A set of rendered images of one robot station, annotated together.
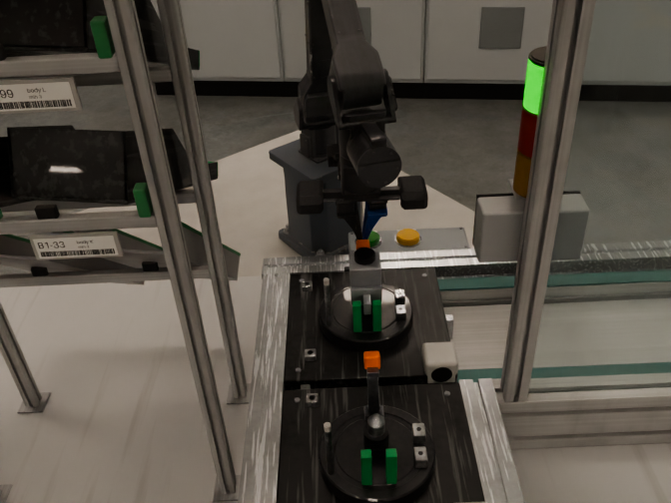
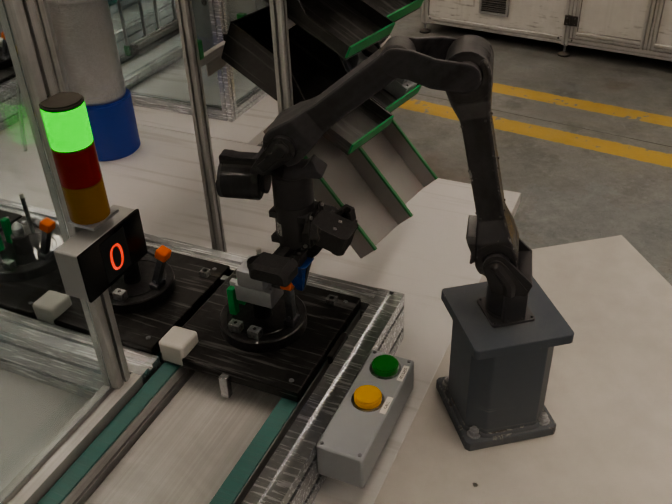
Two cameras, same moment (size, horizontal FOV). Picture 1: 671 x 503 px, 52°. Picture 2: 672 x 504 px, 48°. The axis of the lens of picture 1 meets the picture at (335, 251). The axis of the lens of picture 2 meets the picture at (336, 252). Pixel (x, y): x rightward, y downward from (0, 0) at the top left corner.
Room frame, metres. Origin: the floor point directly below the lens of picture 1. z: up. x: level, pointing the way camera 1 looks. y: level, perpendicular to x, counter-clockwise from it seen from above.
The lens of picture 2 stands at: (1.28, -0.85, 1.75)
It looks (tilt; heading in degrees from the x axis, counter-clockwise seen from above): 35 degrees down; 114
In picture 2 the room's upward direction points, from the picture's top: 2 degrees counter-clockwise
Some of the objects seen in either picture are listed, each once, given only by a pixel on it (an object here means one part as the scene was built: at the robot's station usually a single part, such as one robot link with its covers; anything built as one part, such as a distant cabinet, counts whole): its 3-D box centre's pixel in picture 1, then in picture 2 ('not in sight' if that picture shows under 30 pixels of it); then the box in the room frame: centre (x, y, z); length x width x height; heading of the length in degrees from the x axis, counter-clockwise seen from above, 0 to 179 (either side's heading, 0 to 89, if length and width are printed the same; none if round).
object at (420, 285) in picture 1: (365, 323); (264, 327); (0.79, -0.04, 0.96); 0.24 x 0.24 x 0.02; 89
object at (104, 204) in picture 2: (537, 170); (86, 197); (0.66, -0.23, 1.28); 0.05 x 0.05 x 0.05
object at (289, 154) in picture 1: (324, 198); (499, 361); (1.16, 0.02, 0.96); 0.15 x 0.15 x 0.20; 35
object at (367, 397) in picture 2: (407, 239); (367, 398); (1.00, -0.13, 0.96); 0.04 x 0.04 x 0.02
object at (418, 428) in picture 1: (376, 437); (129, 268); (0.53, -0.04, 1.01); 0.24 x 0.24 x 0.13; 89
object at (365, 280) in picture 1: (365, 276); (252, 277); (0.77, -0.04, 1.06); 0.08 x 0.04 x 0.07; 179
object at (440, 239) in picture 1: (407, 252); (368, 414); (1.00, -0.13, 0.93); 0.21 x 0.07 x 0.06; 89
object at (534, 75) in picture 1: (550, 83); (67, 124); (0.66, -0.23, 1.38); 0.05 x 0.05 x 0.05
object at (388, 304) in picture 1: (365, 313); (263, 318); (0.79, -0.04, 0.98); 0.14 x 0.14 x 0.02
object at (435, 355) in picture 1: (439, 362); (179, 345); (0.69, -0.14, 0.97); 0.05 x 0.05 x 0.04; 89
